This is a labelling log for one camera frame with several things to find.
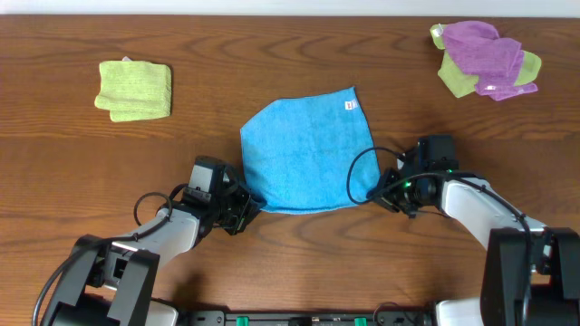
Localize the left black camera cable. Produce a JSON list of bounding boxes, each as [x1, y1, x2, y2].
[[31, 183, 191, 326]]

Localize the folded green cloth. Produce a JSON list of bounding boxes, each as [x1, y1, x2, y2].
[[94, 58, 172, 122]]

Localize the purple crumpled cloth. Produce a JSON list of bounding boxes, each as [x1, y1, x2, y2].
[[441, 20, 539, 102]]

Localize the blue microfiber cloth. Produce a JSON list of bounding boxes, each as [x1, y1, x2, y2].
[[240, 88, 381, 215]]

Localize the right black camera cable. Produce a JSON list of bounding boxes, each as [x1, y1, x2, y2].
[[346, 146, 534, 326]]

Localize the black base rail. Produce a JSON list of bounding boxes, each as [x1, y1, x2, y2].
[[176, 307, 438, 326]]

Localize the black camera cable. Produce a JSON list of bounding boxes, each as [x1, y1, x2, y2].
[[31, 183, 191, 326], [346, 146, 534, 326]]

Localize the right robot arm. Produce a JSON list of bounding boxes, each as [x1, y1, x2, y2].
[[369, 169, 579, 325]]

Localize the green crumpled cloth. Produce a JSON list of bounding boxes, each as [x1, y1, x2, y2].
[[429, 24, 543, 99]]

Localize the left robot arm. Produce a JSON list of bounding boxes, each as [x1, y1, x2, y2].
[[32, 181, 264, 326]]

